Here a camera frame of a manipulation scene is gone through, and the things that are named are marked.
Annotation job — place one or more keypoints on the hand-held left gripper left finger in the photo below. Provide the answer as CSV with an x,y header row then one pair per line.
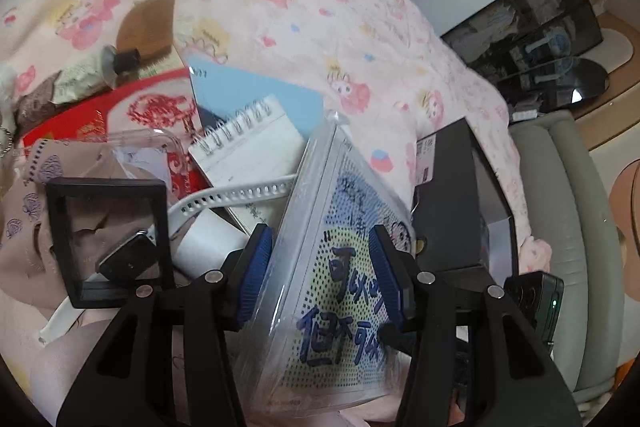
x,y
255,272

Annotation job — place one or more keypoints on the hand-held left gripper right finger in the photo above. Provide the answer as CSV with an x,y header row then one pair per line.
x,y
387,277

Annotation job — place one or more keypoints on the white paper roll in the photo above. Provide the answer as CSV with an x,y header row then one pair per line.
x,y
205,242

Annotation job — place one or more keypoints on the bead art board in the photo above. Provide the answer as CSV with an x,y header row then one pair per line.
x,y
325,207

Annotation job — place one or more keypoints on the black storage box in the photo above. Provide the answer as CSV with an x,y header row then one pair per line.
x,y
450,187

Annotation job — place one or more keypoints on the white spiral notepad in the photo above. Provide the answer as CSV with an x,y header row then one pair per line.
x,y
250,157

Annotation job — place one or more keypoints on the light blue case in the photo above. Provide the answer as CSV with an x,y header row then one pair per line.
x,y
280,92

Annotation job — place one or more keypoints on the white power strip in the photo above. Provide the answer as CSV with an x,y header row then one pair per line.
x,y
525,113

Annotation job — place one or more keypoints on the red patterned envelope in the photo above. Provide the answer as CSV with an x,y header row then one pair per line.
x,y
100,117

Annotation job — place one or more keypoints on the beige printed cloth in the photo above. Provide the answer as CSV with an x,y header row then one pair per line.
x,y
30,217

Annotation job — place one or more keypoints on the cream tube with black cap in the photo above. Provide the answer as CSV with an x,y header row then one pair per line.
x,y
85,77

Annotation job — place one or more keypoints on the brown wooden comb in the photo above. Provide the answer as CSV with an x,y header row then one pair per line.
x,y
145,27

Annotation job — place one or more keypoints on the beige cartoon floor mat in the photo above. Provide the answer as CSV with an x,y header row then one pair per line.
x,y
625,47

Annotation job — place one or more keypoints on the black glass cabinet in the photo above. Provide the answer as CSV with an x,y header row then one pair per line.
x,y
525,32

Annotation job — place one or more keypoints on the brown patterned pouch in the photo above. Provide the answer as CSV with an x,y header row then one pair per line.
x,y
37,99

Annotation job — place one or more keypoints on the black square display frame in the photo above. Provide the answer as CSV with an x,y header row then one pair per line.
x,y
57,232

